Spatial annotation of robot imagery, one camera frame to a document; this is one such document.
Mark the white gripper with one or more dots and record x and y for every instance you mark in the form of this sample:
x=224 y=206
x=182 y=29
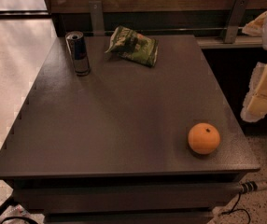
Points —
x=254 y=107

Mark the orange fruit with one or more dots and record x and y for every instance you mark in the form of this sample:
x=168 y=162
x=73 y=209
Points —
x=203 y=138

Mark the green jalapeno chip bag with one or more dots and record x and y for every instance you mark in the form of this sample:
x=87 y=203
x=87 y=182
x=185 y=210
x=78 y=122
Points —
x=132 y=46

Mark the blue silver energy drink can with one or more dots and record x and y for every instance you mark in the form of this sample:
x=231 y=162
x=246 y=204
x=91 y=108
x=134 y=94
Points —
x=77 y=50

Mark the grey metal bracket right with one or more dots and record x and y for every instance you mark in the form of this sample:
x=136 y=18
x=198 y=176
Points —
x=237 y=12

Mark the grey metal bracket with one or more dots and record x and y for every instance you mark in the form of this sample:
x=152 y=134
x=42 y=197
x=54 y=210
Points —
x=97 y=18
x=237 y=12

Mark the grey metal bracket left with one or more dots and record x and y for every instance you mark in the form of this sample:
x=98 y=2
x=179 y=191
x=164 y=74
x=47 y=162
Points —
x=97 y=18

